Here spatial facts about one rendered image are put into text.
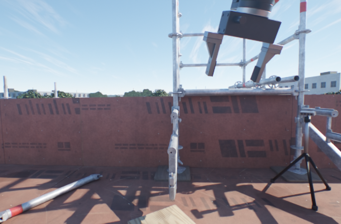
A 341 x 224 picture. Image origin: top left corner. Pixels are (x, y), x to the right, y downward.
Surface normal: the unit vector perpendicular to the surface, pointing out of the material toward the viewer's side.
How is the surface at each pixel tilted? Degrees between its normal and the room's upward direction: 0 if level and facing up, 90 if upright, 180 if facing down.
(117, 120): 90
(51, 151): 90
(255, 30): 114
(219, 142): 90
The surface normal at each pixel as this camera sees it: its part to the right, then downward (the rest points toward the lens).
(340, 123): -0.07, 0.07
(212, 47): 0.11, 0.47
